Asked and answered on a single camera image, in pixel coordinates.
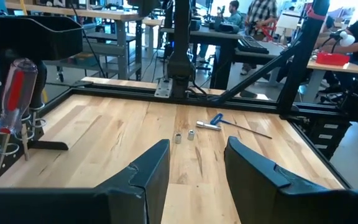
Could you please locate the black handled small screwdriver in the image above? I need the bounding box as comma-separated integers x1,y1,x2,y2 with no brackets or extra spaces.
29,60,48,131

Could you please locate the black bag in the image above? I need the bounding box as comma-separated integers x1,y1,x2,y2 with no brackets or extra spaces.
214,21,241,34

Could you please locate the silver deep socket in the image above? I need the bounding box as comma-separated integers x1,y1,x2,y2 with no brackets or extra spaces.
196,120,222,132

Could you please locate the wooden top table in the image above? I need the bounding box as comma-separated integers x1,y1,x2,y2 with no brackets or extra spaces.
234,40,358,103

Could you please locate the chrome screwdriver ring rail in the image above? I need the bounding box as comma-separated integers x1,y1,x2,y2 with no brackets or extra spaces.
0,104,48,187

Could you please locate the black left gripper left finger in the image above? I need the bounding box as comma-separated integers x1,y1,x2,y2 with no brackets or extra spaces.
0,139,170,224

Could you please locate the black aluminium frame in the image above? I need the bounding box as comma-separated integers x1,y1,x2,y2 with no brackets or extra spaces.
39,0,358,190

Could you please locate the grey shelf cart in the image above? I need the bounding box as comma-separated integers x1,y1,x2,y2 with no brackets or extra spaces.
44,30,136,82

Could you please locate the black drawer unit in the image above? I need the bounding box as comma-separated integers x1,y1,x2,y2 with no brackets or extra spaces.
305,118,353,160

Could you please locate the blue T-handle hex key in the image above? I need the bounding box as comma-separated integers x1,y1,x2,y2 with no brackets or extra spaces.
209,113,273,140

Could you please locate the light wooden desk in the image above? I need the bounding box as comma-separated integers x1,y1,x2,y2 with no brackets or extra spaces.
4,0,144,82

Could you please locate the red handled screwdriver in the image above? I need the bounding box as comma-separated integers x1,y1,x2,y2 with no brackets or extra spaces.
0,58,39,180

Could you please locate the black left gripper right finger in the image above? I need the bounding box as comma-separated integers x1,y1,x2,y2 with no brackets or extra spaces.
224,136,358,224

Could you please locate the black plastic pegboard bin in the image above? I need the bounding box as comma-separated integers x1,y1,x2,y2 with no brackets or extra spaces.
0,15,83,62

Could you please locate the black metal pegboard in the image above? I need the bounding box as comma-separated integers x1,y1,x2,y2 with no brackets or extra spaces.
0,15,70,189

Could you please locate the white round lamp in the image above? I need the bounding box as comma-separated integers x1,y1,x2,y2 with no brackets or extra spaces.
329,30,356,48

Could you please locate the red plastic tray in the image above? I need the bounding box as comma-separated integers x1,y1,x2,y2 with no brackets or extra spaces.
315,51,351,67

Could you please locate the black keyboard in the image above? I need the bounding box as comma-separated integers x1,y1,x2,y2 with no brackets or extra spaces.
237,35,270,55

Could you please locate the black desk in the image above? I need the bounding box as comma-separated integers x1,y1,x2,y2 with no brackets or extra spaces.
160,26,245,91

